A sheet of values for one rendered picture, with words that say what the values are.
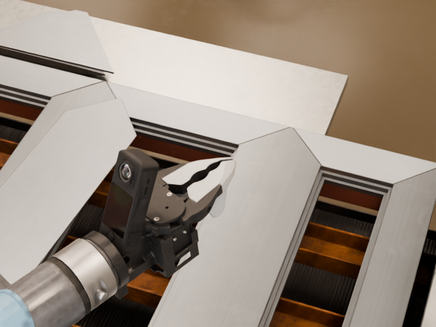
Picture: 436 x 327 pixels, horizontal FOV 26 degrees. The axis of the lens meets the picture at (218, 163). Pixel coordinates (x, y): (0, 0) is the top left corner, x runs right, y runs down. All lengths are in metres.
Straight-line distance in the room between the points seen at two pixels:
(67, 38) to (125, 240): 1.40
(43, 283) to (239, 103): 1.30
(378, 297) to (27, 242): 0.68
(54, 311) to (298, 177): 1.02
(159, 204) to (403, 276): 0.82
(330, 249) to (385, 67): 1.59
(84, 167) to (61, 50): 0.47
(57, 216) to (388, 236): 0.65
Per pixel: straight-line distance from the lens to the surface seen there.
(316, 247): 2.06
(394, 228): 1.90
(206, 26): 3.69
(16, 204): 1.95
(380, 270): 1.83
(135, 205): 1.04
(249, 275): 1.79
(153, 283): 2.00
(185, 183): 1.12
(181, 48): 2.41
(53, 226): 1.89
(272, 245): 1.84
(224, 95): 2.28
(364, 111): 3.37
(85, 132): 2.07
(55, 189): 1.96
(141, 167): 1.02
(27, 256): 1.86
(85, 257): 1.04
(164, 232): 1.07
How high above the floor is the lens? 2.29
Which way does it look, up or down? 47 degrees down
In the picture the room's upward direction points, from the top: straight up
